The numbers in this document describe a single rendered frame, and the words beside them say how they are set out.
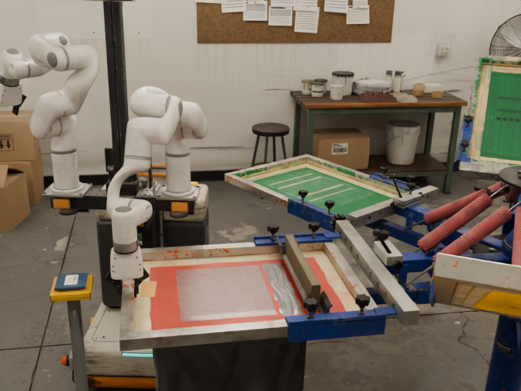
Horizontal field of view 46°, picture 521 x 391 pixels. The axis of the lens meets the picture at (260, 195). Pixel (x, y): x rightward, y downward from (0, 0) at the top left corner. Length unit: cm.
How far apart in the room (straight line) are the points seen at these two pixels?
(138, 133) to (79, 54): 42
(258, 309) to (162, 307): 31
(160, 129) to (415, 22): 447
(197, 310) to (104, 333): 123
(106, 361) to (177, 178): 109
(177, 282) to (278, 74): 389
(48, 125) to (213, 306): 89
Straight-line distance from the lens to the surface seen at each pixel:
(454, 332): 381
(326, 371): 333
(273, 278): 214
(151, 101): 203
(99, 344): 307
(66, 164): 244
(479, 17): 643
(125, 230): 191
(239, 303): 199
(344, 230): 234
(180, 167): 234
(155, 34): 561
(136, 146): 195
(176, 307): 198
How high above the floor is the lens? 198
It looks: 21 degrees down
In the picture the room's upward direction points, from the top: 1 degrees clockwise
